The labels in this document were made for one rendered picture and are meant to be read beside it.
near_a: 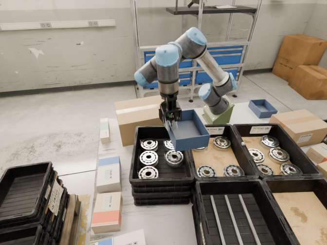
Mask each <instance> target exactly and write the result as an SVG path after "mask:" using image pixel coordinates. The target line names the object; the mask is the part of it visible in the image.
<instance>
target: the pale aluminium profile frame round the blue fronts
mask: <svg viewBox="0 0 327 245"><path fill-rule="evenodd" d="M129 2H130V12H131V23H132V33H133V43H134V53H135V64H136V71H138V69H140V68H141V67H142V65H141V60H144V58H141V53H140V40H139V27H138V14H137V0H129ZM203 2H204V0H200V3H199V14H198V23H197V29H199V30H200V28H201V19H202V10H203ZM262 2H263V0H258V4H257V10H256V12H255V15H254V19H253V23H252V27H251V31H250V34H249V38H248V41H249V44H248V45H247V46H246V49H245V51H243V52H242V53H244V56H243V60H242V63H238V64H226V65H219V66H220V67H221V68H234V67H241V68H240V71H239V73H237V75H238V78H236V79H235V82H236V84H237V88H236V89H234V90H233V91H231V92H234V95H233V97H237V96H236V94H237V91H238V88H239V84H240V81H241V77H242V74H243V70H244V67H245V63H246V60H247V56H248V52H249V49H250V45H251V42H252V38H253V35H254V30H255V27H256V23H257V20H258V16H259V12H260V9H261V5H262ZM235 4H236V0H233V2H232V6H235ZM183 6H184V7H186V6H187V0H184V2H183ZM233 14H234V13H230V17H229V22H228V27H227V33H226V38H225V41H228V38H229V33H230V28H231V24H232V19H233ZM185 21H186V15H183V19H182V35H183V34H184V33H185ZM138 48H139V50H138ZM196 66H197V62H196V60H194V62H193V67H190V68H179V72H183V71H192V77H191V79H192V81H191V82H190V85H183V86H182V85H181V86H179V89H186V91H187V92H188V94H183V95H177V98H185V97H190V100H189V102H190V103H192V102H193V97H194V96H199V93H194V89H195V88H199V87H202V86H203V85H204V84H202V83H200V84H194V83H195V78H196V77H195V75H196V71H197V70H204V69H203V68H202V67H196ZM137 84H138V83H137ZM137 89H138V90H139V93H140V97H141V98H144V94H145V93H146V92H156V91H159V88H150V89H143V87H142V86H140V85H139V84H138V88H137ZM190 89H191V90H190Z"/></svg>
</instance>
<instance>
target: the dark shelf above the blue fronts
mask: <svg viewBox="0 0 327 245"><path fill-rule="evenodd" d="M232 7H237V8H228V9H216V8H211V7H210V6H204V7H203V10H202V14H220V13H254V14H255V12H256V10H257V9H256V8H252V7H247V6H242V5H239V6H232ZM166 11H168V12H169V13H171V14H173V15H189V14H196V15H198V14H199V6H197V7H190V8H189V7H178V12H177V14H175V12H176V8H175V7H167V8H166Z"/></svg>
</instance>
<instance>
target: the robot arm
mask: <svg viewBox="0 0 327 245"><path fill-rule="evenodd" d="M206 43H207V40H206V38H205V36H204V35H203V34H202V32H201V31H200V30H199V29H197V28H196V27H192V28H190V29H189V30H188V31H186V32H185V33H184V34H183V35H182V36H181V37H179V38H178V39H177V40H176V41H175V42H169V43H168V44H166V45H162V46H159V47H158V48H157V49H156V51H155V52H156V55H155V56H154V57H153V58H152V59H150V60H149V61H148V62H147V63H146V64H145V65H143V66H142V67H141V68H140V69H138V71H136V72H135V74H134V78H135V81H136V82H137V83H138V84H139V85H140V86H142V87H146V86H148V85H150V84H151V83H152V82H153V81H155V80H156V79H158V87H159V91H160V95H161V97H162V99H164V101H163V102H161V104H160V109H158V110H159V118H160V120H161V121H162V122H163V125H164V126H165V128H166V129H167V131H170V127H169V122H168V121H171V126H172V129H173V130H174V128H176V129H178V126H177V122H178V121H179V119H181V121H182V109H181V107H180V105H179V103H178V102H177V101H176V100H177V95H178V93H179V83H180V80H179V63H180V62H182V61H183V60H185V59H186V58H188V57H190V58H191V59H192V60H196V61H197V62H198V63H199V65H200V66H201V67H202V68H203V69H204V70H205V71H206V73H207V74H208V75H209V76H210V77H211V78H212V80H213V83H212V84H210V83H206V84H204V85H203V86H202V87H201V88H200V90H199V97H200V98H201V99H202V100H203V101H204V102H205V103H206V104H207V105H208V106H209V109H210V111H211V113H212V114H214V115H219V114H221V113H223V112H224V111H225V110H226V109H227V108H228V105H229V103H228V101H227V99H225V98H224V97H222V96H224V95H225V94H227V93H229V92H231V91H233V90H234V89H236V88H237V84H236V82H235V79H234V77H233V75H232V73H228V72H226V71H223V70H222V68H221V67H220V66H219V65H218V63H217V62H216V61H215V59H214V58H213V57H212V55H211V54H210V53H209V52H208V51H207V45H206Z"/></svg>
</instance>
